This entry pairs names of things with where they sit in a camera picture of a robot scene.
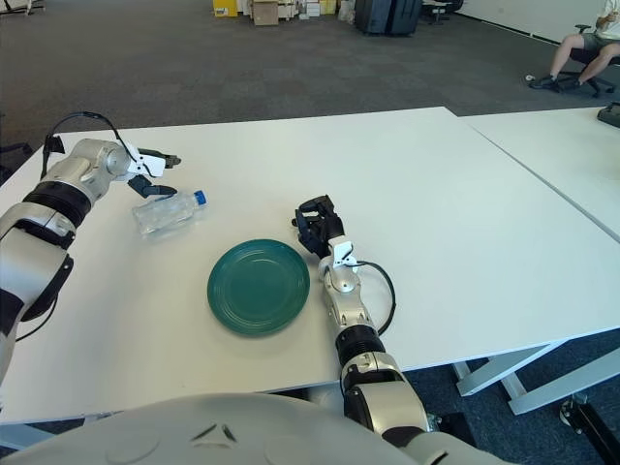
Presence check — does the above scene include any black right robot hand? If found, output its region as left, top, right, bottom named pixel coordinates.
left=291, top=194, right=346, bottom=261

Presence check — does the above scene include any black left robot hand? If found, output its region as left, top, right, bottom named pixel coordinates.
left=126, top=149, right=183, bottom=201

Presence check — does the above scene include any clear plastic bottle blue cap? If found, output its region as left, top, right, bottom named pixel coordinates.
left=131, top=189, right=210, bottom=241

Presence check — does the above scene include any green round plate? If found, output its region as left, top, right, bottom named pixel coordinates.
left=206, top=238, right=311, bottom=336

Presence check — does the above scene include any black office chair with armrest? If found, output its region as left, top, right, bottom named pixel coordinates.
left=0, top=142, right=34, bottom=185

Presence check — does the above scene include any brown cardboard box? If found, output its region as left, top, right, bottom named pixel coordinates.
left=251, top=0, right=281, bottom=27

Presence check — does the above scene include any white chair base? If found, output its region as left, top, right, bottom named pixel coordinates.
left=0, top=0, right=47, bottom=16

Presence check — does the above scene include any pile of pale cartons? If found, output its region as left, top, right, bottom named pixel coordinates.
left=279, top=0, right=340, bottom=20

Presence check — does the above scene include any grey robot torso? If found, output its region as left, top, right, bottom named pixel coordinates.
left=0, top=391, right=505, bottom=465

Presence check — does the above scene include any black office chair far away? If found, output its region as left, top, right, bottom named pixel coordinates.
left=420, top=0, right=466, bottom=25

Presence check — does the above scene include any seated person in shorts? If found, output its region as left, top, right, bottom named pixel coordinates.
left=525, top=0, right=620, bottom=88

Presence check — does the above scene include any black device on table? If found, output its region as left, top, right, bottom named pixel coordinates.
left=596, top=102, right=620, bottom=127

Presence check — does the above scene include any black office chair under person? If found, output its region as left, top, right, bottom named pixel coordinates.
left=551, top=23, right=616, bottom=98

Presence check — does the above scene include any black wheeled stand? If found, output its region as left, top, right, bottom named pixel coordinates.
left=559, top=392, right=620, bottom=454

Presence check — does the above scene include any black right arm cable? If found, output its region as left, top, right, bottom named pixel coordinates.
left=356, top=261, right=396, bottom=336

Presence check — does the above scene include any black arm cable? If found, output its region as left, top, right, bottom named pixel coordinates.
left=41, top=111, right=166, bottom=178
left=356, top=261, right=396, bottom=336

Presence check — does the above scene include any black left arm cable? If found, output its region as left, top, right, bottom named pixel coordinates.
left=41, top=111, right=166, bottom=178

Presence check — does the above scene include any white table frame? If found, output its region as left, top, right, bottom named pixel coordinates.
left=501, top=346, right=620, bottom=418
left=449, top=341, right=571, bottom=398

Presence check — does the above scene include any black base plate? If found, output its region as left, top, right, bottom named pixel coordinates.
left=425, top=411, right=479, bottom=450

